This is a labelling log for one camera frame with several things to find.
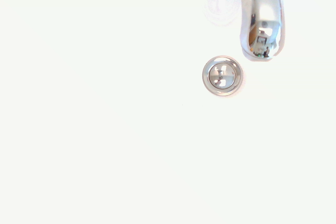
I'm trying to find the chrome faucet spout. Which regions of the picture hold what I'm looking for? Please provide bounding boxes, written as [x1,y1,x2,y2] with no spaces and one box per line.
[183,0,307,61]

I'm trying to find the white ceramic sink basin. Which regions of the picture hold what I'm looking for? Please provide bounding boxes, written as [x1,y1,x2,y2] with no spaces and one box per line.
[0,0,336,224]

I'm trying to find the chrome sink drain stopper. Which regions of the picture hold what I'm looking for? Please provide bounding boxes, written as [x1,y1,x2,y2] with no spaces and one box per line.
[202,56,243,97]

